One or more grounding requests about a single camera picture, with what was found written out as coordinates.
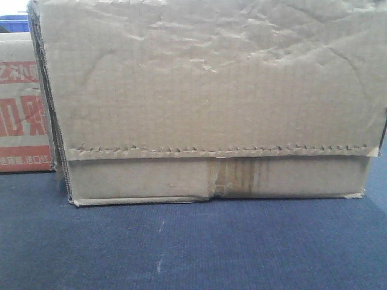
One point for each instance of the large plain cardboard box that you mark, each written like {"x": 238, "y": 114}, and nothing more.
{"x": 184, "y": 101}

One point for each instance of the red printed cardboard box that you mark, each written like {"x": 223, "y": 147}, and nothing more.
{"x": 25, "y": 130}

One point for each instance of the blue plastic bin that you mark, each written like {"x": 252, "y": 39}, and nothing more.
{"x": 15, "y": 23}

